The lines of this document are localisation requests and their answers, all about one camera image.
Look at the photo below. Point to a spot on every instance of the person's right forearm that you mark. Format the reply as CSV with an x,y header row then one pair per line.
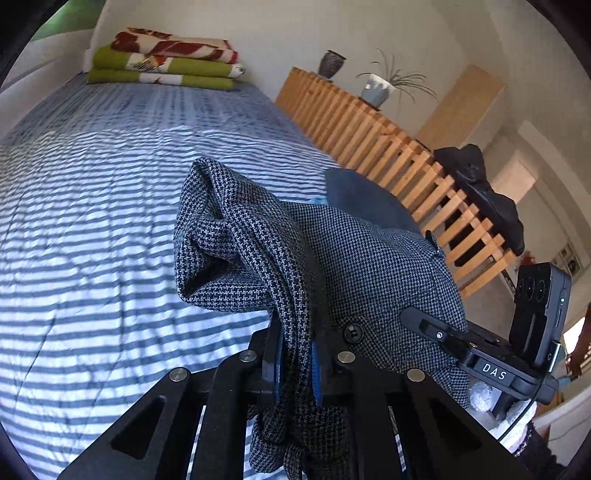
x,y
540,457

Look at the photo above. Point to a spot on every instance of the potted spider plant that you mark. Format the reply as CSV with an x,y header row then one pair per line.
x,y
376,92

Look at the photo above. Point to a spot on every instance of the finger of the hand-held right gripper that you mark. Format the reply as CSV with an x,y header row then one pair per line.
x,y
434,330

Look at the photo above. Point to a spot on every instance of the person's right hand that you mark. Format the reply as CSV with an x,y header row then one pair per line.
x,y
482,397

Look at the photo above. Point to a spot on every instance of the black garment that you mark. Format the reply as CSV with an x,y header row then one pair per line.
x,y
485,194

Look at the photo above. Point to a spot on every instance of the striped blue white bedspread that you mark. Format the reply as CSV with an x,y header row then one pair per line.
x,y
92,230

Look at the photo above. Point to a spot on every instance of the light wooden panel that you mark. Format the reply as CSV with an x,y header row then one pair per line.
x,y
461,106

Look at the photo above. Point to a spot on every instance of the light blue garment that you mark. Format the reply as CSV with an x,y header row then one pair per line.
x,y
318,201

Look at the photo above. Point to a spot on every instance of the dark patterned vase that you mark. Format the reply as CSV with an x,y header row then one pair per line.
x,y
331,64

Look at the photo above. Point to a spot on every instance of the green floral folded blanket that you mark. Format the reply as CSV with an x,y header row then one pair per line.
x,y
175,69

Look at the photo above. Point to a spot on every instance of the grey houndstooth pants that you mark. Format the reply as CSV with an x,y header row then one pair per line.
x,y
369,258

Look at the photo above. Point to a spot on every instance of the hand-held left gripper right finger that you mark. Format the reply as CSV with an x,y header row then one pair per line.
x,y
318,374

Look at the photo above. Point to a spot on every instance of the wooden slatted bed rail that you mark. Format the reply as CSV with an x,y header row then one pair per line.
x,y
369,134

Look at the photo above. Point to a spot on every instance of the red floral folded blanket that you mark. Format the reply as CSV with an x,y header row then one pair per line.
x,y
175,44

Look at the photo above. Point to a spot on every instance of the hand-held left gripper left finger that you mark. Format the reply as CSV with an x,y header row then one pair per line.
x,y
272,364

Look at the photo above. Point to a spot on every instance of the brown wooden furniture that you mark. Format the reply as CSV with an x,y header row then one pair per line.
x,y
582,341

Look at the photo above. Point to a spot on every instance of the dark blue cloth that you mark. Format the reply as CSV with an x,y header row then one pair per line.
x,y
369,198

